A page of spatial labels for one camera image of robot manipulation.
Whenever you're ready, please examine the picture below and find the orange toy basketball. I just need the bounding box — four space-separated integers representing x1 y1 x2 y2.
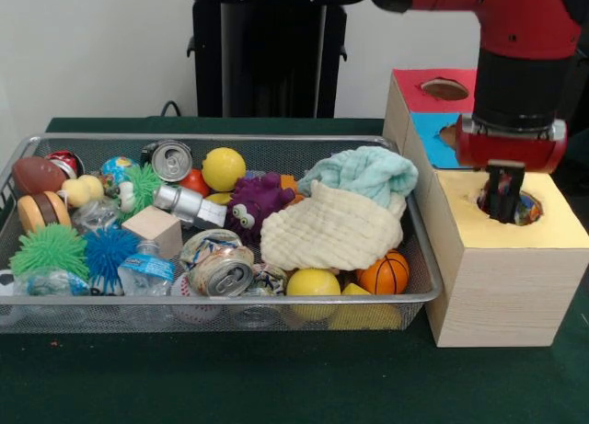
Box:
355 249 410 295

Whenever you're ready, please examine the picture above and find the mint green knitted cloth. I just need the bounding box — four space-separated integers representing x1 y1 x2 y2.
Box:
297 145 420 209

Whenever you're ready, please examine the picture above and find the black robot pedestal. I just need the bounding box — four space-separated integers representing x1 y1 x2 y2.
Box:
177 0 372 119

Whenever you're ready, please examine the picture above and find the shallow wire mesh bin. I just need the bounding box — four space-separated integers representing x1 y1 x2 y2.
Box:
0 132 445 336

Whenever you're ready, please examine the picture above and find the cream knitted cloth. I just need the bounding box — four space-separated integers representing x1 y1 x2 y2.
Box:
260 179 406 271

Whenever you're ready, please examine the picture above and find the small blue spiky puffer ball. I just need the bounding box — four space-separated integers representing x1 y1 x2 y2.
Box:
85 225 142 294

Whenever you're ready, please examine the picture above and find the yellow ball with goggle face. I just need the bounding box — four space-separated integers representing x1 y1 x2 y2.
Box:
201 146 248 190

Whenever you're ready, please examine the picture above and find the silver drink can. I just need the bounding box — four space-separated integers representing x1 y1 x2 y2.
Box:
179 228 257 299

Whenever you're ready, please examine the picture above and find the green spiky puffer ball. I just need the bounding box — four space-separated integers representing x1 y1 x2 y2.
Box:
8 223 91 281

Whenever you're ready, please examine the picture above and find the wooden box with three holes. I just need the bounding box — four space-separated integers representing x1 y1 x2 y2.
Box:
382 67 589 348

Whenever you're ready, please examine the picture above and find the purple spiky monster toy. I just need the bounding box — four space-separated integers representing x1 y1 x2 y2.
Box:
225 171 296 236

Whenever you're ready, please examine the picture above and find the plain yellow ball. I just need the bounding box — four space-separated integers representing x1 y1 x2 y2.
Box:
286 267 342 319

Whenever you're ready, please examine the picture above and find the brown toy football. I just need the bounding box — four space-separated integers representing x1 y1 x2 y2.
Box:
12 155 69 196

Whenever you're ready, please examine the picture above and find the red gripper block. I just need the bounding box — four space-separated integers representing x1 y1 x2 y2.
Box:
454 113 569 225

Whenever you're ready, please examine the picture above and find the confetti print cloth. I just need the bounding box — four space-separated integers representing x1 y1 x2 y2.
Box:
478 173 544 226

